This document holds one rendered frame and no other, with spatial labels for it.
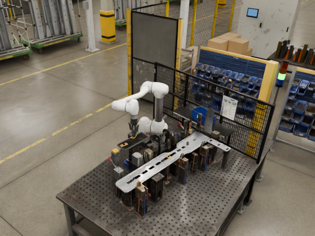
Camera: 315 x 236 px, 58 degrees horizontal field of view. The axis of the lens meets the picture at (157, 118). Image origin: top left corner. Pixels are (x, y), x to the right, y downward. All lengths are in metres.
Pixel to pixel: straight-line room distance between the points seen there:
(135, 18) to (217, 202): 3.89
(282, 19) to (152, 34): 4.97
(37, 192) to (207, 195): 2.43
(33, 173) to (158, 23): 3.35
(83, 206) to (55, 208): 1.07
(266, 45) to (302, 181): 5.71
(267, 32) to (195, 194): 7.23
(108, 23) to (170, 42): 5.48
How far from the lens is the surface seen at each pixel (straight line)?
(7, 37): 9.69
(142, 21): 5.74
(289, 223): 4.32
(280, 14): 9.59
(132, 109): 2.94
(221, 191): 3.39
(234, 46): 7.81
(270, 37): 9.75
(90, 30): 9.86
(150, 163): 3.16
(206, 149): 3.38
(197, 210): 3.14
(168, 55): 5.52
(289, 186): 4.86
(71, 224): 3.62
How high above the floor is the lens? 3.03
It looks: 31 degrees down
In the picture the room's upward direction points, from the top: 2 degrees clockwise
